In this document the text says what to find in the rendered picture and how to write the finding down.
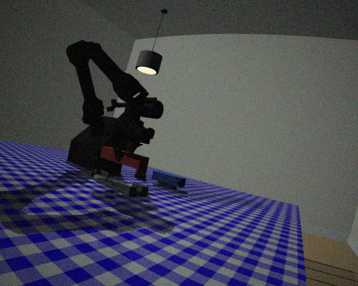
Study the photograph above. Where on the blue rectangular block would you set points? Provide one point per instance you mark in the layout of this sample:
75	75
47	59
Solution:
169	179

